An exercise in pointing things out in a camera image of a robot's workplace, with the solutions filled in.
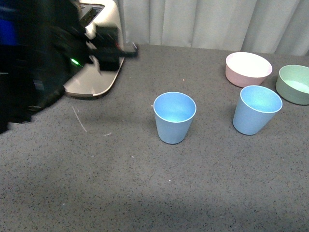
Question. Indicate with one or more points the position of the grey curtain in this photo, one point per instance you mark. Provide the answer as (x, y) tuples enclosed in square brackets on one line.
[(263, 26)]

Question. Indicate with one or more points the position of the blue cup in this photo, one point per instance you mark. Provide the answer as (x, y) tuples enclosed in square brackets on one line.
[(257, 105), (174, 113)]

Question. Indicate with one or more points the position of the pink bowl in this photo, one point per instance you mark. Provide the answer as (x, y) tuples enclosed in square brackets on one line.
[(244, 69)]

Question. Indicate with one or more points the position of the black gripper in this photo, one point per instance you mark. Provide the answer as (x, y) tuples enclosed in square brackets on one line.
[(43, 44)]

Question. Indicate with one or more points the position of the white toaster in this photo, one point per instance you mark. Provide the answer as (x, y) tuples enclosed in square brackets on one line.
[(90, 81)]

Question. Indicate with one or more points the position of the green bowl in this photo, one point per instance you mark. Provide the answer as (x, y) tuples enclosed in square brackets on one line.
[(293, 84)]

